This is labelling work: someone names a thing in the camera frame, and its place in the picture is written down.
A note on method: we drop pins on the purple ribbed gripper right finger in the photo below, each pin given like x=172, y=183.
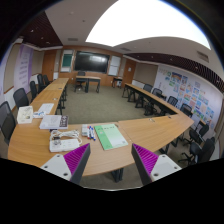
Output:
x=152, y=167

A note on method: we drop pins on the white paper sheet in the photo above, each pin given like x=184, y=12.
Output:
x=46, y=108

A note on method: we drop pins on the black office chair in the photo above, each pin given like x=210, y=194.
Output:
x=200, y=154
x=7, y=121
x=20, y=98

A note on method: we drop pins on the white power strip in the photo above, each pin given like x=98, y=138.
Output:
x=63, y=145

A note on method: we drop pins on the purple wall banner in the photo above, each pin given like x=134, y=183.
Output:
x=23, y=68

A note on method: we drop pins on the white eraser block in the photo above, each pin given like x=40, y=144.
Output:
x=84, y=130

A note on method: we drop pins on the black wall display screen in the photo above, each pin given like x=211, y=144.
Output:
x=91, y=62

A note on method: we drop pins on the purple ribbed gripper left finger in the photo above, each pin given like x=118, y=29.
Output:
x=69, y=166

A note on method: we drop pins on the curved wooden conference table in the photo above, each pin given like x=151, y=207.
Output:
x=110, y=150

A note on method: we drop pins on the black office chair near right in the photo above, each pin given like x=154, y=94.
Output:
x=200, y=154

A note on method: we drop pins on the colourful wall poster board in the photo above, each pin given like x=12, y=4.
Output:
x=204, y=99

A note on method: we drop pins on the wooden teacher desk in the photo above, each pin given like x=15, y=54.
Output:
x=87, y=80

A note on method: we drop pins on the green booklet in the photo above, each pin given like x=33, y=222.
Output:
x=110, y=136

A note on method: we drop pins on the red marker pen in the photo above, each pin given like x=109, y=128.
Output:
x=89, y=132

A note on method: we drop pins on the blue marker pen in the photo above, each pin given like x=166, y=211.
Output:
x=92, y=133

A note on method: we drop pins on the black office chair near left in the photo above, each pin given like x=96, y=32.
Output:
x=7, y=121

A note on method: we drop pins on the white thick book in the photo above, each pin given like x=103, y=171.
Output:
x=54, y=122

